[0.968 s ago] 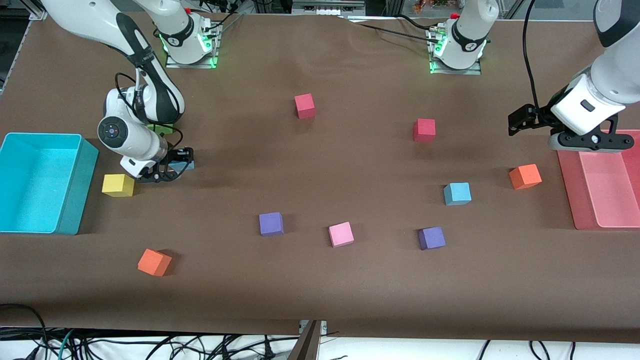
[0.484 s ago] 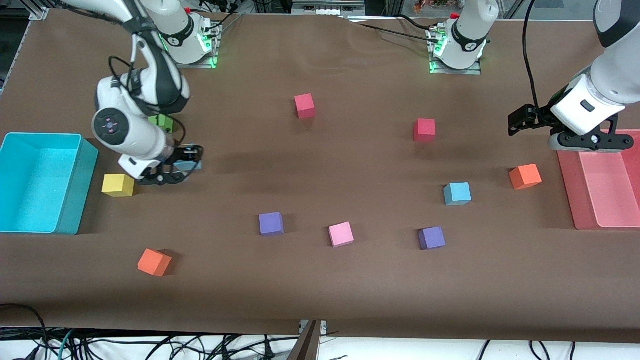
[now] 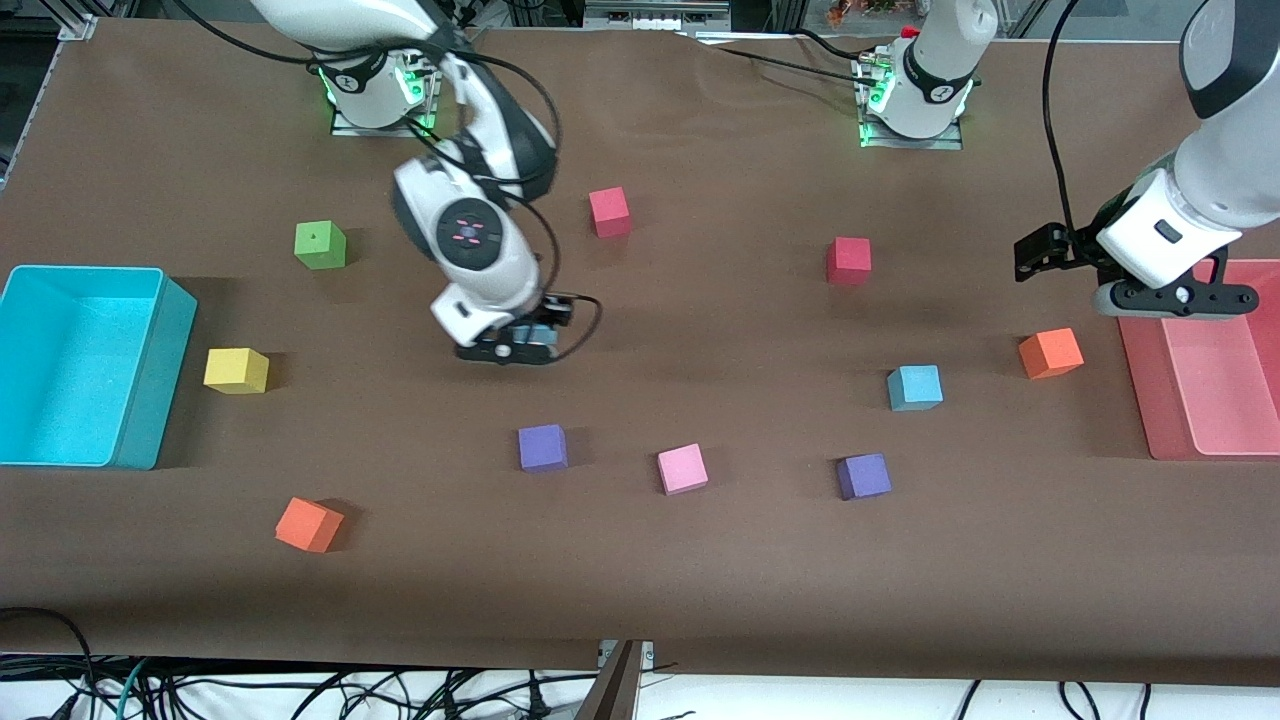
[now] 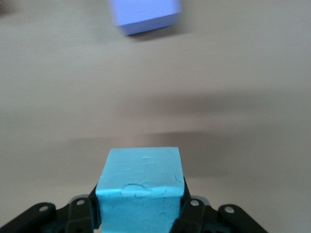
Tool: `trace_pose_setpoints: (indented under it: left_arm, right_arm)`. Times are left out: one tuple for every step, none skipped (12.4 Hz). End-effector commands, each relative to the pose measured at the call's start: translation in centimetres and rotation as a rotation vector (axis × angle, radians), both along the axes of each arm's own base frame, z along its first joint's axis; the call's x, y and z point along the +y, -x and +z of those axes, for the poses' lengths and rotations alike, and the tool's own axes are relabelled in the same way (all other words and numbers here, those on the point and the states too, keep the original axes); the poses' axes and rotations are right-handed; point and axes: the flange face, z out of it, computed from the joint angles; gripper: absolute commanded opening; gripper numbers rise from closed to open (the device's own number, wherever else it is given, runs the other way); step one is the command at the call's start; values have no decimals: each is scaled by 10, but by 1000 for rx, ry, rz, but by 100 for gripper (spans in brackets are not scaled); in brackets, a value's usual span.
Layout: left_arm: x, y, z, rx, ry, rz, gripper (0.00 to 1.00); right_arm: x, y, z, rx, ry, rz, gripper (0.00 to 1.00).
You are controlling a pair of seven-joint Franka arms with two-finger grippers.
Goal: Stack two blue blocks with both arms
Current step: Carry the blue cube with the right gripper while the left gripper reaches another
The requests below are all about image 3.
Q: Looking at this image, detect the brown table cloth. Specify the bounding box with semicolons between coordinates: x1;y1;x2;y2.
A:
0;18;1280;689

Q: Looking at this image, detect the green foam block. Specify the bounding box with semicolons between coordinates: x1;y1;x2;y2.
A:
294;221;348;271

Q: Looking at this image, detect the orange foam block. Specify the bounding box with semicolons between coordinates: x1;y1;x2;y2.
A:
275;497;345;554
1018;328;1085;380

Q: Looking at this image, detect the pink plastic bin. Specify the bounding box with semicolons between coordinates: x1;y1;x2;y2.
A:
1117;258;1280;461

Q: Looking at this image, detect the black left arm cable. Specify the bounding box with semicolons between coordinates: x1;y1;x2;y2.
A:
1040;0;1086;236

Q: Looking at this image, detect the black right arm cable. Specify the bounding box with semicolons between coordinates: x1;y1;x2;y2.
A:
170;0;603;363

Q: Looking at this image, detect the cyan plastic bin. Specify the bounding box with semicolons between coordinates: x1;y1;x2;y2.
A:
0;265;198;471

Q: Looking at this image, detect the teal floor cable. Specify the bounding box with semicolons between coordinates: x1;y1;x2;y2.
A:
115;658;153;720

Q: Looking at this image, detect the black floor cable loop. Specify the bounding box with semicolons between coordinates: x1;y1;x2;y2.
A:
0;607;101;720

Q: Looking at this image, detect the black base cable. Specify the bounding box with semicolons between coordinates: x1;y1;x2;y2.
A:
700;28;881;81

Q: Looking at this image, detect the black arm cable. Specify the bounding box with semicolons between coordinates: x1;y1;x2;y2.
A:
170;0;603;363
1040;0;1086;236

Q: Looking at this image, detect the metal table clamp bracket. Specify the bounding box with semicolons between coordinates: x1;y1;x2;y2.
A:
575;640;656;720

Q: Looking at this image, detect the purple foam block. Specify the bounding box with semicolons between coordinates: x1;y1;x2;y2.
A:
518;425;569;473
837;454;892;501

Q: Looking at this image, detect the pink foam block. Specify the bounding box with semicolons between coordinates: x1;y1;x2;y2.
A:
657;444;709;496

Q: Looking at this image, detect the yellow foam block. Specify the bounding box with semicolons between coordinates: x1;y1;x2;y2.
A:
204;348;270;395

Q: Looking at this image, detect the grey power strip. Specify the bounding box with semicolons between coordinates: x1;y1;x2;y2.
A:
583;0;733;33

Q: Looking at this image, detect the red foam block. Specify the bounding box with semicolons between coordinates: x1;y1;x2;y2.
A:
589;187;632;239
827;237;872;287

